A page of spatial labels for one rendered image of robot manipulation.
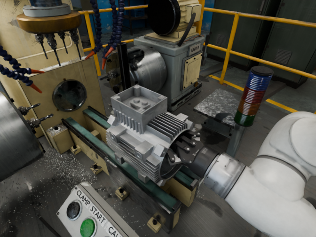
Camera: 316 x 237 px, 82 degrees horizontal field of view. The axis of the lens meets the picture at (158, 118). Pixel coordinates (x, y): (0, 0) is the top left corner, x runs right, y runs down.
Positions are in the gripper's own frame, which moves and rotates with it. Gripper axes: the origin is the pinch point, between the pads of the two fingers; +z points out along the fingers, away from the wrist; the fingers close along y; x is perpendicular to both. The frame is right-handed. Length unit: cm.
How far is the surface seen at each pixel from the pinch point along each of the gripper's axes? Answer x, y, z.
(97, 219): 1.0, 24.8, -10.3
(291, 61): 67, -311, -11
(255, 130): 27, -57, -23
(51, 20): -19.7, 5.4, 33.6
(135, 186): 17.2, 9.8, -4.7
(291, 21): 5, -229, 6
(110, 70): 6.2, -17.8, 41.0
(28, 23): -18.7, 10.2, 37.8
